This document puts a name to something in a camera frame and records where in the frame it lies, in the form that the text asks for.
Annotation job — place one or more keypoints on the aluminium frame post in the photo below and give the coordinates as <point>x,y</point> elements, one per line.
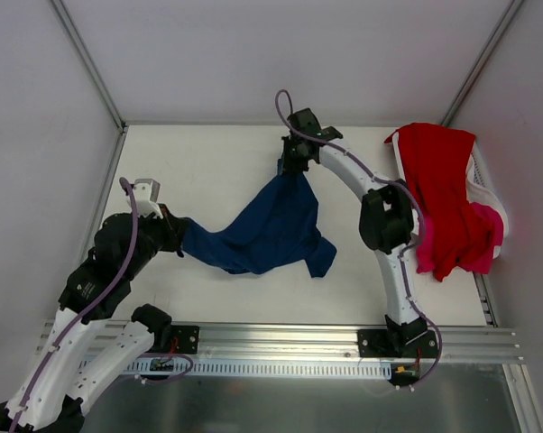
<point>76,40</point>
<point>499,30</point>

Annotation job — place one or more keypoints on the pink t shirt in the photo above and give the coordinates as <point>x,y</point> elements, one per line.
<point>467,241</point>

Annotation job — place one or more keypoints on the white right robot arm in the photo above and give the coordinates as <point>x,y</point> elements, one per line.
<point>385,226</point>

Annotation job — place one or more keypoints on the white laundry basket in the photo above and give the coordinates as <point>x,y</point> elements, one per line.
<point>478,185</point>

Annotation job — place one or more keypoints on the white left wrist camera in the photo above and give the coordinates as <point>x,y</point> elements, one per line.
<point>146,193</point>

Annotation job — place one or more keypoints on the aluminium mounting rail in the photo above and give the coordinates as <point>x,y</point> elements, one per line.
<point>468,345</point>

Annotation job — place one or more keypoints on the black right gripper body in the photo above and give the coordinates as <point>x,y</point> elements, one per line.
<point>294,160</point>

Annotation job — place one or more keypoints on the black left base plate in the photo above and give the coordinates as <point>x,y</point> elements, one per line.
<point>182,339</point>

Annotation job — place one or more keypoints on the right aluminium frame post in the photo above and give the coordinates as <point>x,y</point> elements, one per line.
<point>499,30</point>

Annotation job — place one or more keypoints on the blue t shirt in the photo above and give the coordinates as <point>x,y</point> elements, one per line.
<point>278,227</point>

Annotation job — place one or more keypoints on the red t shirt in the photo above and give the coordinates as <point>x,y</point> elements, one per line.
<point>434,160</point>

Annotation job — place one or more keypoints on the white slotted cable duct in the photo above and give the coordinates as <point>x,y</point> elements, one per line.
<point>178,365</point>

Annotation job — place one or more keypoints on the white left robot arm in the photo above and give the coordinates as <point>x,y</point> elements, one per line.
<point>59,392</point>

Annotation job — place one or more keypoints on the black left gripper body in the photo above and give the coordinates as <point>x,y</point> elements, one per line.
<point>176,232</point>

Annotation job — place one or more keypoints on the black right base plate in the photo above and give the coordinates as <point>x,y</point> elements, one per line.
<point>380,342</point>

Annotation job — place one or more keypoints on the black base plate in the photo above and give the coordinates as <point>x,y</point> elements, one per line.
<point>182,339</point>
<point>380,342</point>

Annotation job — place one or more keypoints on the left aluminium frame post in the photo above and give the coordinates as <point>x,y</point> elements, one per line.
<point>76,40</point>

